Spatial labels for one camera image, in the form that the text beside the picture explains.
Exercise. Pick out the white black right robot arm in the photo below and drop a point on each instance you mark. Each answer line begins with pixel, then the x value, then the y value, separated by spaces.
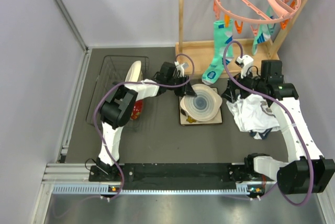
pixel 307 170

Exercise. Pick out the aluminium frame rail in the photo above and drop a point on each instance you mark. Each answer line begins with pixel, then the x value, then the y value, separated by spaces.
pixel 74 179

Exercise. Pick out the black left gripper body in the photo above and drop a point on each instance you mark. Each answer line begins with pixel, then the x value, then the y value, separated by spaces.
pixel 178 80

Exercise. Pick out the pink round clothes hanger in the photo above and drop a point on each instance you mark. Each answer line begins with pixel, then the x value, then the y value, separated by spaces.
pixel 255 13

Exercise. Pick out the long green patterned sock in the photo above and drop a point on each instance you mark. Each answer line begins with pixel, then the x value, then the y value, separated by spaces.
pixel 223 34

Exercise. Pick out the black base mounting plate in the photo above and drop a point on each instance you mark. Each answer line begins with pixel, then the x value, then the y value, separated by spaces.
pixel 176 176

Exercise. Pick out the white printed t-shirt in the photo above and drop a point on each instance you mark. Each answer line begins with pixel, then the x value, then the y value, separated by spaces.
pixel 253 115

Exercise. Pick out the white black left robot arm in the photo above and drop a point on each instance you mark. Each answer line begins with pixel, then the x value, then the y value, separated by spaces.
pixel 116 107

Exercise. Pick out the square floral ceramic plate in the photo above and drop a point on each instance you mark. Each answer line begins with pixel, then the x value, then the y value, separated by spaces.
pixel 187 120

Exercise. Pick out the red floral bowl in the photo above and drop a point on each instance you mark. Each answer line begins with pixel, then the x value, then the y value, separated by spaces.
pixel 137 109

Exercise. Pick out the cream round plate with drawing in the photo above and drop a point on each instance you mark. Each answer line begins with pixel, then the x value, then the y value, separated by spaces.
pixel 134 73

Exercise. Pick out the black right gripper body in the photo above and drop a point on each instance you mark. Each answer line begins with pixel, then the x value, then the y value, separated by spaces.
pixel 254 84

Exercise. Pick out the black wire dish rack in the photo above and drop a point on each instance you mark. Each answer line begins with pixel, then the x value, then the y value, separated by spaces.
pixel 114 69

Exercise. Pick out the wooden stand with tray base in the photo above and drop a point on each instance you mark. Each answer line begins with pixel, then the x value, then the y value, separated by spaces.
pixel 197 54

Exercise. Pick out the short green patterned sock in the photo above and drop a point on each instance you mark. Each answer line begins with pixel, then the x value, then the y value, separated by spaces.
pixel 264 33

